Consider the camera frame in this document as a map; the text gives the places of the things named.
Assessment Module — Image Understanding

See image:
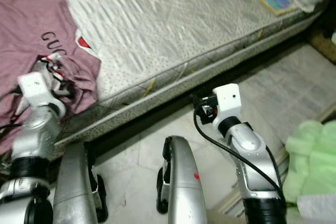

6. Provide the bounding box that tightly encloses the white striped sock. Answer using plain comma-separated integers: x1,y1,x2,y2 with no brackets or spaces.
39,55,67,83

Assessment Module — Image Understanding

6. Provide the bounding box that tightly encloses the blue yellow children's book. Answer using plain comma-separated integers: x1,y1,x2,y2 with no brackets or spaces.
256,0,298,17

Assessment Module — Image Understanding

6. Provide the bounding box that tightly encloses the red white packet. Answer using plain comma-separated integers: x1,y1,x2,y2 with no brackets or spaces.
76,35,98,60

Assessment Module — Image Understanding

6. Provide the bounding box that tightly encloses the white quilted mattress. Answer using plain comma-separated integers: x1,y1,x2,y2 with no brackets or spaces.
52,0,329,154

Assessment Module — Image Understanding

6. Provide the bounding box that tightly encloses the silver robot right leg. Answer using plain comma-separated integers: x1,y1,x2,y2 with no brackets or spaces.
156,136,208,224

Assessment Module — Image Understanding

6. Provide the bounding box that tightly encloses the silver robot leg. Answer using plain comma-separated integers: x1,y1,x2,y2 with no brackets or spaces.
55,141,109,224
156,136,208,224

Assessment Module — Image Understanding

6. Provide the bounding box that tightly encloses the silver robot left leg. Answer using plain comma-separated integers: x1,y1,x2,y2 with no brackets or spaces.
55,141,109,224

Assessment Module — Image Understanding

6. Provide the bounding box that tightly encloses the pale green plastic bag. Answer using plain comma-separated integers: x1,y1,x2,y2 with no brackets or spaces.
283,120,336,224

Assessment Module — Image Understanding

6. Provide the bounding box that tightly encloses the brown floor rug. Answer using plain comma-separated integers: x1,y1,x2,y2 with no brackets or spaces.
309,22,336,59

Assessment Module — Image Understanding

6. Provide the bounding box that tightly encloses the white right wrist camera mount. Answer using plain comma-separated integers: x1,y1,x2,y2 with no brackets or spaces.
211,83,243,123

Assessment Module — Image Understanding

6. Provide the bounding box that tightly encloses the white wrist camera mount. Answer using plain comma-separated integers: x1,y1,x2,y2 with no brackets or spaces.
16,71,59,111
211,83,243,123

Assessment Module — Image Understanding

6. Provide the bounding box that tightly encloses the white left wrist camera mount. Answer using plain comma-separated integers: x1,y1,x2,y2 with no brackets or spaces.
16,71,59,111

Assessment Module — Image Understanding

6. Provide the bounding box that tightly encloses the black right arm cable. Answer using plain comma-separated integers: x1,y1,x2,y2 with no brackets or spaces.
193,108,288,194

